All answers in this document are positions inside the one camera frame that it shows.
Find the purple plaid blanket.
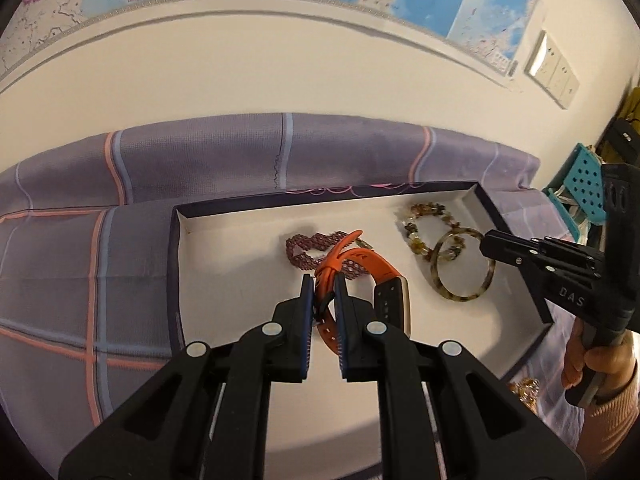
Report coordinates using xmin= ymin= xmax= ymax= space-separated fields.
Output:
xmin=0 ymin=112 xmax=601 ymax=480

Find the orange smart watch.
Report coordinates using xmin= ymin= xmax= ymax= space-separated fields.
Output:
xmin=314 ymin=230 xmax=413 ymax=356

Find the yellow cloth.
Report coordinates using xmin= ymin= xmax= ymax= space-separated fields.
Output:
xmin=617 ymin=87 xmax=640 ymax=126

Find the person's right forearm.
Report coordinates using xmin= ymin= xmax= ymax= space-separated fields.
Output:
xmin=575 ymin=367 xmax=640 ymax=480

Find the brown stone chip bracelet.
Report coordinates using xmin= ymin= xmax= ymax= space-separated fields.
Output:
xmin=397 ymin=202 xmax=468 ymax=263

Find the teal perforated stool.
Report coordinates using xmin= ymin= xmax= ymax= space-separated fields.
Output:
xmin=542 ymin=142 xmax=608 ymax=241

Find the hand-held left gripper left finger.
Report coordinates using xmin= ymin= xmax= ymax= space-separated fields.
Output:
xmin=59 ymin=274 xmax=317 ymax=480

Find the white shallow box tray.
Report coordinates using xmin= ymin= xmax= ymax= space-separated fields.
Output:
xmin=170 ymin=180 xmax=556 ymax=480

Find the black bag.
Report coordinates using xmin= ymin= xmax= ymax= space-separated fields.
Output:
xmin=602 ymin=117 xmax=640 ymax=166

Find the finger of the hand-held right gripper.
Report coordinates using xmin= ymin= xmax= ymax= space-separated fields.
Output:
xmin=480 ymin=229 xmax=607 ymax=287

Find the white wall socket panel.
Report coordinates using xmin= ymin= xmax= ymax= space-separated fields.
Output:
xmin=524 ymin=30 xmax=580 ymax=110

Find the person's right hand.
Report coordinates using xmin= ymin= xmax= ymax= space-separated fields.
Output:
xmin=561 ymin=320 xmax=640 ymax=402

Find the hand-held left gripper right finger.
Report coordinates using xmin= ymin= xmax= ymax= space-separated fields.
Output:
xmin=334 ymin=274 xmax=587 ymax=480

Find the purple beaded bracelet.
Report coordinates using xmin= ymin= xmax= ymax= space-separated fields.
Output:
xmin=286 ymin=231 xmax=373 ymax=282

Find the tortoiseshell bangle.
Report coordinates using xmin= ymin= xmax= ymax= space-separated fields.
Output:
xmin=429 ymin=227 xmax=497 ymax=303

